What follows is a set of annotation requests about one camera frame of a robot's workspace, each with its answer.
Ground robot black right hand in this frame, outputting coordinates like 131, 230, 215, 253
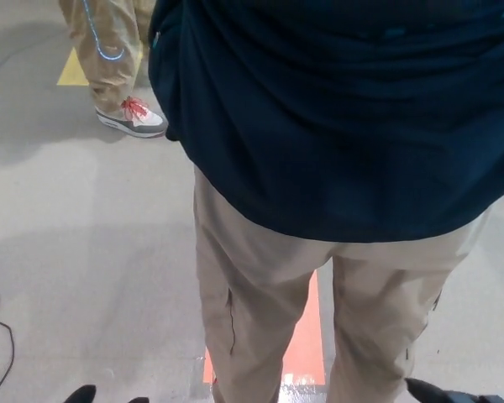
404, 376, 504, 403

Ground dark navy blue coat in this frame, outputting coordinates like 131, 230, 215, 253
147, 0, 504, 245

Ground person's beige trousers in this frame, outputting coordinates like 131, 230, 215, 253
192, 165, 496, 403

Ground orange rectangular floor marker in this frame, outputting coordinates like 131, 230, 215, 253
202, 268, 328, 385

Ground grey white sneaker red laces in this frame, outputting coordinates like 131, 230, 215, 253
94, 96, 170, 138

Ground bystander khaki trousers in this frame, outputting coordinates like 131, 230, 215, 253
58, 0, 153, 115

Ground yellow floor tape marking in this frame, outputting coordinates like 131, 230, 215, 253
55, 45, 146, 87

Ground glowing blue white cord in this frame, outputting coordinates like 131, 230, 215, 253
81, 0, 127, 65

